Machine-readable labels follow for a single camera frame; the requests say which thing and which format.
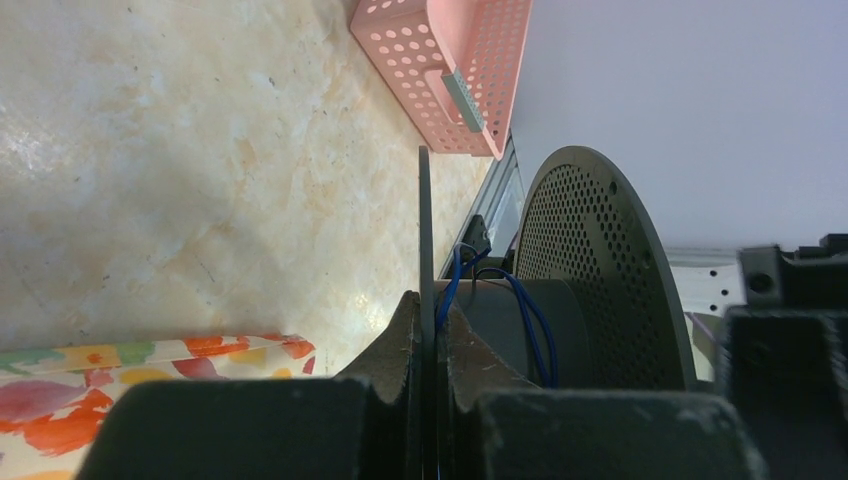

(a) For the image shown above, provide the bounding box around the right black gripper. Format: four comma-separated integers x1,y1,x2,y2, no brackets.
715,233,847,479

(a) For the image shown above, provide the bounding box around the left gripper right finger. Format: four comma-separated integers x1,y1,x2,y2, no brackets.
436,306,537,479

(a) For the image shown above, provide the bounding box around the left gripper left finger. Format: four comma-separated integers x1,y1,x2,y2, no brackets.
337,291,422,479

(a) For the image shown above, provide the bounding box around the thin blue cable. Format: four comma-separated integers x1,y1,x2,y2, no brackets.
433,242,560,389

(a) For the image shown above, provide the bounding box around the dark grey cable spool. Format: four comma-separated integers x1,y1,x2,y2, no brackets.
435,146,697,391

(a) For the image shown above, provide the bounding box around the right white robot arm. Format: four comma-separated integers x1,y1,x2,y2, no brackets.
671,233,847,479

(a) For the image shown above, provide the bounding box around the pink plastic basket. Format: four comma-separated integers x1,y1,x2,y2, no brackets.
350,0,533,159

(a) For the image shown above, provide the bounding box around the floral orange cloth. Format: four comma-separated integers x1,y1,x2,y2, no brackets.
1,333,317,479

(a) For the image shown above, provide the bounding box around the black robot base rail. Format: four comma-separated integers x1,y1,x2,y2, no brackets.
459,214,515,280

